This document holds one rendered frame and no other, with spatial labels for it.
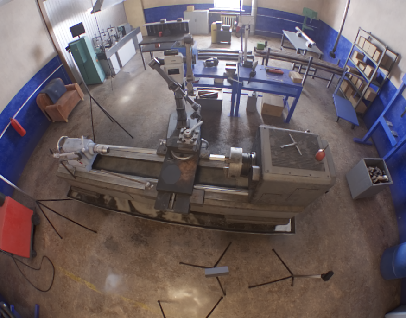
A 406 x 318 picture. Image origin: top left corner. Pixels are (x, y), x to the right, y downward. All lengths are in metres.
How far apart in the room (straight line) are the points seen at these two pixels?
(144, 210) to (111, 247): 0.84
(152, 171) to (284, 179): 1.31
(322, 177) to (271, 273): 1.49
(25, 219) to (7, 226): 0.44
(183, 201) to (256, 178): 0.67
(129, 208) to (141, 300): 1.20
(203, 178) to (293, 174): 0.92
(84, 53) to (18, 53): 1.80
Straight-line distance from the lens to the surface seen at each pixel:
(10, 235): 3.41
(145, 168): 1.99
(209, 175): 1.82
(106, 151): 1.80
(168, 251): 2.39
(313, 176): 1.32
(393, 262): 3.47
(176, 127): 2.86
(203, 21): 7.70
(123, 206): 2.27
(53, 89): 4.99
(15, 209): 3.51
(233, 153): 1.38
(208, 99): 3.37
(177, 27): 5.27
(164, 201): 1.60
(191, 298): 2.38
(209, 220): 1.99
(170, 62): 2.29
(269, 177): 1.20
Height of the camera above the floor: 2.33
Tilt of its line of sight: 57 degrees down
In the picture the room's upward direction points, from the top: 4 degrees counter-clockwise
